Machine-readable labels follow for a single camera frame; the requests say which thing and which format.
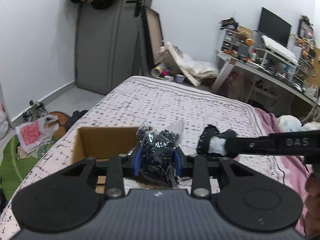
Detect bag of black beads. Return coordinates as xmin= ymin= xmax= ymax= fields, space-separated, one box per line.
xmin=130 ymin=119 xmax=184 ymax=188

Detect person's right hand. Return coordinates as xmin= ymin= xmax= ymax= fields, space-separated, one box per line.
xmin=293 ymin=173 xmax=319 ymax=239

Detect pink blanket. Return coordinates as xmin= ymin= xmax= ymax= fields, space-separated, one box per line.
xmin=252 ymin=107 xmax=316 ymax=230

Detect brown cardboard box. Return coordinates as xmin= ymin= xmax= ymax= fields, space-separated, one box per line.
xmin=69 ymin=126 xmax=139 ymax=199

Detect black slippers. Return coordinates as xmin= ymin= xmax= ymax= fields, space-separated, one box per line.
xmin=65 ymin=110 xmax=88 ymax=132

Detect white paper cup tube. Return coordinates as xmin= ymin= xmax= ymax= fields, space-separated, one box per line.
xmin=150 ymin=63 xmax=167 ymax=77

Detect white keyboard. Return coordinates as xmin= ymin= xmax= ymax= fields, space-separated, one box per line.
xmin=261 ymin=35 xmax=298 ymax=65

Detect clear plastic bag with cloth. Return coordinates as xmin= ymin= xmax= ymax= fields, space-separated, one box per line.
xmin=157 ymin=41 xmax=220 ymax=87

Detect white red printed plastic bag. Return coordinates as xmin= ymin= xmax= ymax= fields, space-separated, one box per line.
xmin=16 ymin=115 xmax=59 ymax=153

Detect white desk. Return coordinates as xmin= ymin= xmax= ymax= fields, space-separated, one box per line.
xmin=210 ymin=50 xmax=319 ymax=107

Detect camouflage shoes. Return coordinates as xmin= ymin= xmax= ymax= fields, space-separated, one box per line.
xmin=22 ymin=100 xmax=48 ymax=122

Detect grey door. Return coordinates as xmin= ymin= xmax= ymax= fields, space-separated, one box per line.
xmin=75 ymin=0 xmax=152 ymax=95

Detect green leaf cartoon rug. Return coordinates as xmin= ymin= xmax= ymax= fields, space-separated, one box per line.
xmin=0 ymin=110 xmax=73 ymax=202

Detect small drawer organizer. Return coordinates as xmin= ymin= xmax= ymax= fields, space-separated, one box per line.
xmin=221 ymin=29 xmax=241 ymax=51

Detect grey white garbage bags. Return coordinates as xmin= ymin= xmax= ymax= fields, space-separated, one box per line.
xmin=0 ymin=103 xmax=9 ymax=139

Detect framed board leaning on wall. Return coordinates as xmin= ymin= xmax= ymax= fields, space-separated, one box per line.
xmin=142 ymin=6 xmax=163 ymax=69

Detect black door handle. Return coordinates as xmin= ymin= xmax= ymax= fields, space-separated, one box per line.
xmin=126 ymin=0 xmax=143 ymax=17

